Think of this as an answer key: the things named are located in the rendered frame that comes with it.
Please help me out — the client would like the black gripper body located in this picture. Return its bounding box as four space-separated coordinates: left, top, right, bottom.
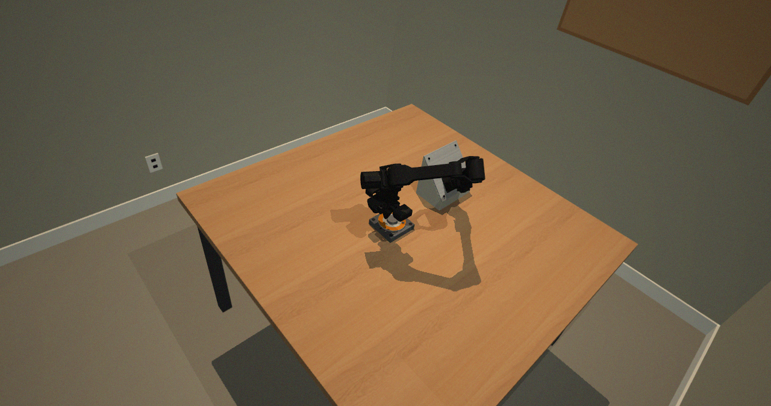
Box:
366 188 413 222

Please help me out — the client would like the orange round plate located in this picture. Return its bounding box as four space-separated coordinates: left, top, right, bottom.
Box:
378 214 406 232

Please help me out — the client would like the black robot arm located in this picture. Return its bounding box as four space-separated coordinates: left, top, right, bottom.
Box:
360 156 485 214

